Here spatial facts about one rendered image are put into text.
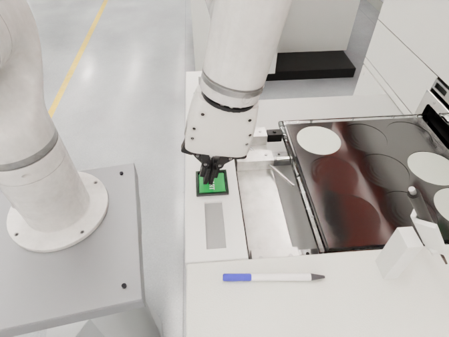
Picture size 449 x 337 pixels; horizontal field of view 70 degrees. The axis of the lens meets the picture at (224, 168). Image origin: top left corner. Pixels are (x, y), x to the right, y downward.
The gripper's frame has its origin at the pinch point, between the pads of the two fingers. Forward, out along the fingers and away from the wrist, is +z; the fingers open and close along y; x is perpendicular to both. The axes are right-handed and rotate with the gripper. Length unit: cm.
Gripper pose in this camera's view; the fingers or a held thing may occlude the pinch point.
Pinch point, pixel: (209, 170)
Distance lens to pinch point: 55.3
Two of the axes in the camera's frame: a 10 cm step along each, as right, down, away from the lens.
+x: 0.8, 7.1, -7.0
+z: -2.1, 6.9, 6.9
